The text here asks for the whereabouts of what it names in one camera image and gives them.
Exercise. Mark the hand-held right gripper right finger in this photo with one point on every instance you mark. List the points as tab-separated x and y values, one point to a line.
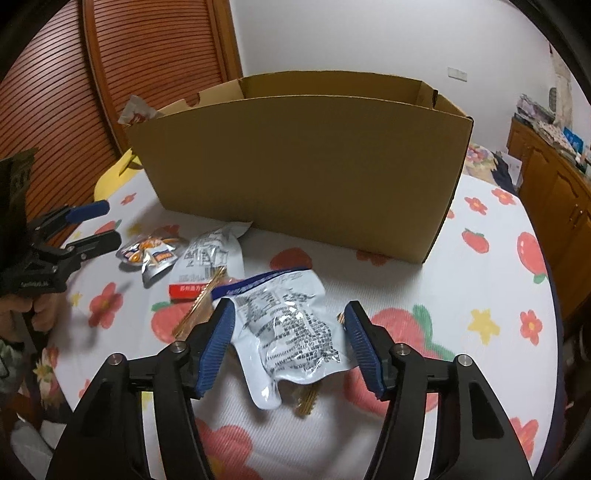
364	353

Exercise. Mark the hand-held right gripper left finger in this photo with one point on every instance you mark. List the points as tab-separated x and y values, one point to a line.
214	350

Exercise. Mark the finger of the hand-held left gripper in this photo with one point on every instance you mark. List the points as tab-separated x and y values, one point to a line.
87	211
99	243

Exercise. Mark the small silver packet orange print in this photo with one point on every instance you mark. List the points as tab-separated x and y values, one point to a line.
147	254

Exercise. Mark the silver packet black print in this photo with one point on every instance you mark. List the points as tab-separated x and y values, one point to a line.
281	323

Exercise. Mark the silver packet red band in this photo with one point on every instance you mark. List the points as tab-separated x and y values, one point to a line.
207	258

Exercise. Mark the white red packet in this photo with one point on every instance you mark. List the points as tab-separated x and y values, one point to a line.
136	110

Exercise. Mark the brown cardboard box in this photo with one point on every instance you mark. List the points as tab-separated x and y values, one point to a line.
300	161

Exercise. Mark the person's left hand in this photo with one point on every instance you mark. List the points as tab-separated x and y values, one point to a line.
44	310

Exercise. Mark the yellow plush toy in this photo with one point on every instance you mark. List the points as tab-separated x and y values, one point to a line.
111	177

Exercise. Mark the gold striped stick packet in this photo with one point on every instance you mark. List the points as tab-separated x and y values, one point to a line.
198	304

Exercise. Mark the fruit print tablecloth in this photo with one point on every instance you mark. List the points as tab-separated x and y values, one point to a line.
461	286

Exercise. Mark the brown louvered wardrobe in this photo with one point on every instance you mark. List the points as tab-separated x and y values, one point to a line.
152	60

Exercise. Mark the dark navy cloth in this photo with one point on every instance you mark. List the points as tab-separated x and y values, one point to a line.
504	174

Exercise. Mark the floral bed sheet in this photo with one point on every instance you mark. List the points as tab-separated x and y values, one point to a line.
480	154

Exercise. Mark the wooden cabinet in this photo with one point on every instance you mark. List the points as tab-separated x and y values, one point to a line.
549	175

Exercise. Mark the pile of folded cloth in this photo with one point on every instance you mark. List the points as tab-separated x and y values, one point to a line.
535	113

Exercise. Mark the blue packs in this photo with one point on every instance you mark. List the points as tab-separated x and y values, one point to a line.
573	138

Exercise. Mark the small white fan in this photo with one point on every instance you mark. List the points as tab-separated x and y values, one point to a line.
553	99

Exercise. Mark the floral curtain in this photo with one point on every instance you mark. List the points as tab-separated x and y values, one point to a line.
561	64

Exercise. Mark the white wall switch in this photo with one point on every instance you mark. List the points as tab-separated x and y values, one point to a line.
457	73

